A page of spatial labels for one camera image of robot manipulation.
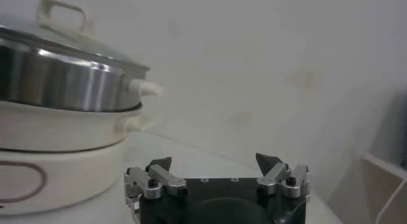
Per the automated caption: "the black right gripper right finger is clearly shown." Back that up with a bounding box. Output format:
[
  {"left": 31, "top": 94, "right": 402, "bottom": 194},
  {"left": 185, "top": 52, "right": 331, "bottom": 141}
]
[{"left": 255, "top": 152, "right": 312, "bottom": 199}]

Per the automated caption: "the glass lid cream handle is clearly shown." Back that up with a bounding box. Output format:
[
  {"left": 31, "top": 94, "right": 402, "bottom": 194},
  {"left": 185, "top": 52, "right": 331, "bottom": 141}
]
[{"left": 0, "top": 0, "right": 152, "bottom": 72}]

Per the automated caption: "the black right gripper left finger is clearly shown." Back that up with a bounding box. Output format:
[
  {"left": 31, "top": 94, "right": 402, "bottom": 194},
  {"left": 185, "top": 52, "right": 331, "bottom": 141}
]
[{"left": 123, "top": 155, "right": 188, "bottom": 213}]

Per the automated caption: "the perforated steel steamer basket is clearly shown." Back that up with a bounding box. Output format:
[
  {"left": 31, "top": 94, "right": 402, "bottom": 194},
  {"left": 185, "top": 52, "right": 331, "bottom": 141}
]
[{"left": 0, "top": 37, "right": 165, "bottom": 113}]

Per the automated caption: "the white side table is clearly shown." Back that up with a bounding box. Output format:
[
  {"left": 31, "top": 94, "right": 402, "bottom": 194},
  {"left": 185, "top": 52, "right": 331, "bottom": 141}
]
[{"left": 327, "top": 151, "right": 407, "bottom": 224}]

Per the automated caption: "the cream electric cooking pot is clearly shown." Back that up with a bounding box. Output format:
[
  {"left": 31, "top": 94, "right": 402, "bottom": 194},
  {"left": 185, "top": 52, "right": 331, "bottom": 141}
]
[{"left": 0, "top": 101, "right": 154, "bottom": 216}]

